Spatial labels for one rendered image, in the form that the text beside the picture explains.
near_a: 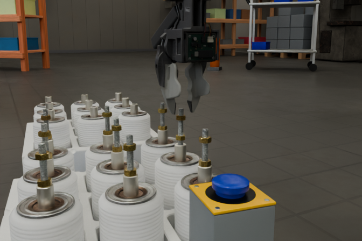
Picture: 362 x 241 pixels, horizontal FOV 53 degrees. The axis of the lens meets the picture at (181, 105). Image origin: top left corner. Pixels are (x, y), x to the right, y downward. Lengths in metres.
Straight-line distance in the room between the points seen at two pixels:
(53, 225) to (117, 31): 11.18
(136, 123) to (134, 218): 0.57
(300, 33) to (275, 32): 0.79
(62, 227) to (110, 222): 0.07
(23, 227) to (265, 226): 0.30
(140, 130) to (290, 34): 7.52
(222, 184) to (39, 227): 0.25
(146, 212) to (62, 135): 0.56
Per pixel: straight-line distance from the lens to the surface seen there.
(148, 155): 0.77
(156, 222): 0.55
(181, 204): 0.57
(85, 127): 1.05
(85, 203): 0.71
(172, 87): 0.63
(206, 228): 0.39
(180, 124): 0.67
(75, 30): 11.31
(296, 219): 1.06
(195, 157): 0.70
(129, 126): 1.06
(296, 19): 8.31
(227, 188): 0.38
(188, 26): 0.60
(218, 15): 8.98
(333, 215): 1.12
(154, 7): 12.08
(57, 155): 0.75
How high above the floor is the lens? 0.48
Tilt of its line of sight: 11 degrees down
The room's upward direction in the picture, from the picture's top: straight up
